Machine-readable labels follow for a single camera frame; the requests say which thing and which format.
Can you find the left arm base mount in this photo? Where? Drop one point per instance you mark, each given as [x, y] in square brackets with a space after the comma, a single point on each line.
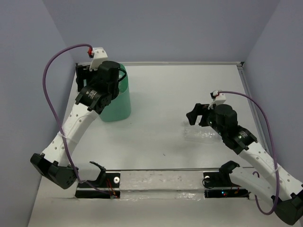
[98, 183]

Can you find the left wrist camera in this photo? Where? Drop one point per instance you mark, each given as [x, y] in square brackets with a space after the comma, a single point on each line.
[98, 56]

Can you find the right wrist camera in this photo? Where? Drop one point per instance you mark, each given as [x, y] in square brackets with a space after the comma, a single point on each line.
[218, 98]

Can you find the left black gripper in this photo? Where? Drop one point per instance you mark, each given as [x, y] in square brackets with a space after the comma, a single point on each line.
[83, 73]

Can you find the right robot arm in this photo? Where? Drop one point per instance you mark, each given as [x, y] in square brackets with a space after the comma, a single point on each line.
[276, 186]

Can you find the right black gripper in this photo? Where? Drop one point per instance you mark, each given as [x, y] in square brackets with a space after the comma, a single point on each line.
[199, 109]

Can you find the green plastic bin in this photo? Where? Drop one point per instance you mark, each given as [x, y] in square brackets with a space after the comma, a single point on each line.
[120, 108]

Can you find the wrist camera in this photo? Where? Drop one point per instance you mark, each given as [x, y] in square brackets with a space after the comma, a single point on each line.
[98, 56]
[218, 98]

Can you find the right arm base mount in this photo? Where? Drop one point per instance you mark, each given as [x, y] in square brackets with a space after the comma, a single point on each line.
[217, 186]

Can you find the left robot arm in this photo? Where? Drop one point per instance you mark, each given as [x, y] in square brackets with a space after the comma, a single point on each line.
[54, 162]

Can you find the clear crushed bottle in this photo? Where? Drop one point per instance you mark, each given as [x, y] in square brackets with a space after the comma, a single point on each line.
[203, 135]

